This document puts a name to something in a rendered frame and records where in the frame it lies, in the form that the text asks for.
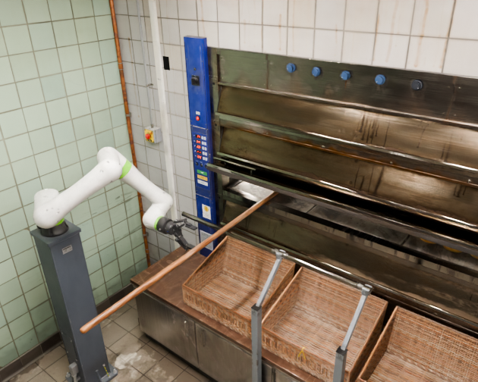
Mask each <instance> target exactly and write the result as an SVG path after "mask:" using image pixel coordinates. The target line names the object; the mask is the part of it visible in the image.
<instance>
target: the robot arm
mask: <svg viewBox="0 0 478 382"><path fill-rule="evenodd" d="M97 161H98V164H97V166H95V167H94V169H92V170H91V171H90V172H89V173H88V174H87V175H86V176H84V177H83V178H82V179H80V180H79V181H77V182H76V183H75V184H74V185H73V186H71V187H70V188H68V189H66V190H65V191H64V192H63V193H60V194H59V192H58V191H57V190H56V189H43V190H40V191H39V192H37V193H36V194H35V196H34V210H33V220H34V222H35V224H36V226H37V228H38V229H41V234H42V235H43V236H46V237H55V236H60V235H62V234H64V233H66V232H67V231H68V229H69V226H68V223H67V222H66V221H65V220H64V216H66V215H67V214H68V213H69V212H70V211H72V210H73V209H74V208H75V207H77V206H78V205H79V204H80V203H81V202H83V201H84V200H85V199H87V198H88V197H90V196H91V195H92V194H94V193H96V192H97V191H99V190H100V189H102V188H103V187H105V186H107V185H109V184H110V183H113V182H114V181H116V180H117V179H119V180H120V181H122V182H124V183H126V184H127V185H129V186H131V187H132V188H134V189H135V190H136V191H137V192H139V193H141V194H142V195H143V196H145V197H146V198H147V199H148V200H150V201H151V203H152V205H151V206H150V208H149V209H148V211H147V212H146V213H145V214H144V216H143V224H144V226H145V227H147V228H149V229H154V230H157V231H159V232H161V233H163V234H169V235H173V236H175V241H176V242H177V243H178V244H179V245H181V246H182V247H183V248H184V249H185V250H186V251H187V250H188V249H193V248H194V247H196V246H194V245H192V244H189V243H188V242H187V241H186V239H185V238H184V236H183V234H182V232H181V231H182V229H181V227H183V226H184V225H185V227H187V228H189V229H191V230H196V229H197V228H198V227H196V226H193V225H192V224H191V223H188V222H187V219H186V218H184V219H179V220H178V219H175V220H172V219H169V218H167V217H165V214H166V213H167V212H168V210H169V209H170V207H172V204H173V199H172V197H171V196H170V195H169V194H167V193H166V192H164V191H163V190H161V189H160V188H158V187H157V186H156V185H155V184H153V183H152V182H151V181H149V180H148V179H147V178H146V177H145V176H143V175H142V174H141V173H140V172H139V171H138V170H137V169H136V168H135V166H134V165H133V164H132V163H130V162H129V161H128V160H127V159H126V158H125V157H124V156H123V155H122V154H120V153H119V152H118V151H117V150H116V149H113V148H112V147H105V148H102V149H100V150H99V152H98V154H97ZM181 222H184V223H183V224H182V225H181V226H179V225H178V223H181ZM179 236H180V237H179Z"/></svg>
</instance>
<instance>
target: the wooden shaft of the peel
mask: <svg viewBox="0 0 478 382"><path fill-rule="evenodd" d="M278 194H279V193H277V192H275V191H274V192H272V193H270V194H269V195H268V196H267V197H265V198H264V199H262V200H261V201H259V202H258V203H256V204H255V205H254V206H252V207H251V208H249V209H248V210H246V211H245V212H244V213H243V214H241V215H239V216H238V217H237V218H235V219H234V220H233V221H231V222H230V223H228V224H227V225H225V226H224V227H223V228H221V229H220V230H218V231H217V232H215V233H214V234H213V235H211V236H210V237H209V238H207V239H206V240H204V241H202V242H201V243H200V244H199V245H197V246H196V247H194V248H193V249H191V250H190V251H189V252H187V253H186V254H184V255H183V256H181V257H180V258H179V259H178V260H176V261H174V262H173V263H171V264H170V265H169V266H168V267H166V268H165V269H163V270H162V271H160V272H159V273H158V274H156V275H155V276H153V277H152V278H150V279H149V280H148V281H147V282H145V283H143V284H142V285H140V286H139V287H138V288H136V289H135V290H134V291H132V292H131V293H129V294H128V295H126V296H125V297H124V298H122V299H121V300H119V301H118V302H116V303H115V304H114V305H112V306H111V307H109V308H108V309H106V310H105V311H104V312H103V313H101V314H100V315H98V316H97V317H95V318H94V319H93V320H91V321H90V322H88V323H87V324H85V325H84V326H82V328H81V329H80V332H81V333H83V334H85V333H86V332H88V331H89V330H91V329H92V328H94V327H95V326H96V325H97V324H99V323H100V322H102V321H103V320H105V319H106V318H107V317H108V316H110V315H111V314H113V313H114V312H116V311H117V310H119V308H121V307H122V306H124V305H125V304H127V303H128V302H129V301H131V300H132V299H133V298H135V297H136V296H138V295H139V294H141V293H142V292H143V291H144V290H146V289H147V288H149V287H150V286H152V285H153V284H154V283H155V282H157V281H158V280H160V279H161V278H163V277H164V276H165V275H166V274H168V273H169V272H171V271H172V270H174V269H175V268H176V267H177V266H179V265H181V264H182V263H183V262H185V261H186V260H188V259H189V258H190V257H191V256H193V255H194V254H196V253H197V252H199V251H200V250H201V249H203V248H204V247H205V246H207V245H208V244H210V243H211V242H212V241H213V240H215V239H216V238H218V237H219V236H221V235H222V234H223V233H225V232H226V231H227V230H229V229H230V228H232V227H233V226H234V225H235V224H237V223H238V222H240V221H242V220H243V219H244V218H245V217H247V216H248V215H249V214H251V213H252V212H254V211H255V210H257V209H258V208H259V207H260V206H262V205H264V204H265V203H266V202H268V201H269V200H270V199H272V198H273V197H274V196H276V195H278Z"/></svg>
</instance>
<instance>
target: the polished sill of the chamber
mask: <svg viewBox="0 0 478 382"><path fill-rule="evenodd" d="M223 195H224V196H227V197H230V198H233V199H236V200H238V201H241V202H245V203H247V204H249V205H255V204H256V203H258V202H259V201H261V200H262V198H260V197H258V196H254V195H251V194H249V193H245V192H242V191H240V190H237V189H233V188H231V187H227V188H225V189H223ZM260 208H261V209H264V210H267V211H270V212H272V213H275V214H279V215H281V216H284V217H286V218H290V219H292V220H295V221H298V222H301V223H303V224H307V225H309V226H311V227H315V228H318V229H320V230H324V231H326V232H329V233H332V234H334V235H337V236H341V237H343V238H345V239H348V240H352V241H354V242H356V243H360V244H363V245H365V246H368V247H371V248H374V249H378V250H379V251H382V252H386V253H388V254H391V255H394V256H397V257H399V258H402V259H405V260H408V261H412V262H414V263H416V264H419V265H422V266H425V267H427V268H431V269H433V270H436V271H439V272H442V273H444V274H448V275H450V276H452V277H456V278H459V279H462V280H465V281H467V282H470V283H473V284H476V285H478V271H475V270H473V269H470V268H466V267H464V266H461V265H458V264H455V263H453V262H450V261H446V260H444V259H441V258H437V257H435V256H432V255H428V254H426V253H423V252H419V251H417V250H414V249H411V248H408V247H406V246H402V245H399V244H397V243H393V242H390V241H388V240H384V239H381V238H378V237H376V236H372V235H369V234H367V233H363V232H360V231H359V230H355V229H352V228H349V227H346V226H343V225H340V224H336V223H334V222H331V221H327V220H325V219H322V218H318V217H316V216H313V215H311V214H307V213H305V212H302V211H298V210H296V209H293V208H289V207H287V206H284V205H280V204H278V203H275V202H271V201H268V202H266V203H265V204H264V205H262V206H260Z"/></svg>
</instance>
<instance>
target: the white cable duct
mask: <svg viewBox="0 0 478 382"><path fill-rule="evenodd" d="M148 1H149V15H150V22H151V29H152V37H153V50H154V57H155V65H156V78H157V86H158V93H159V106H160V114H161V121H162V135H163V142H164V149H165V163H166V170H167V177H168V191H169V195H170V196H171V197H172V199H173V204H172V207H171V219H172V220H175V219H178V216H177V208H176V200H175V185H174V178H173V170H172V163H171V148H170V140H169V132H168V118H167V110H166V102H165V87H164V80H163V72H162V58H161V50H160V42H159V28H158V20H157V12H156V0H148ZM179 247H180V245H179V244H178V243H177V242H176V241H175V249H177V248H179Z"/></svg>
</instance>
